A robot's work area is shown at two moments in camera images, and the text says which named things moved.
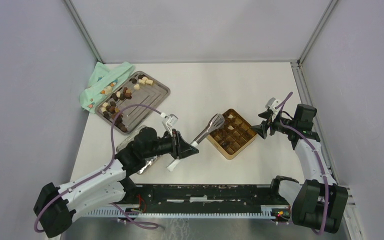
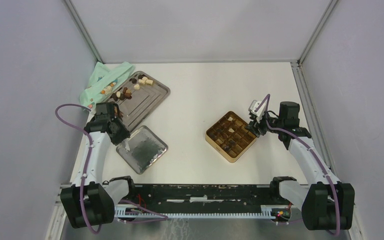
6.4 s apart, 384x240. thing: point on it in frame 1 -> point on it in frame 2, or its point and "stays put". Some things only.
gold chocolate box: x=234 y=137 stays put
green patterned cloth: x=103 y=82 stays put
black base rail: x=268 y=200 stays put
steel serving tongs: x=216 y=121 -> x=124 y=142
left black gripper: x=180 y=148 -> x=124 y=133
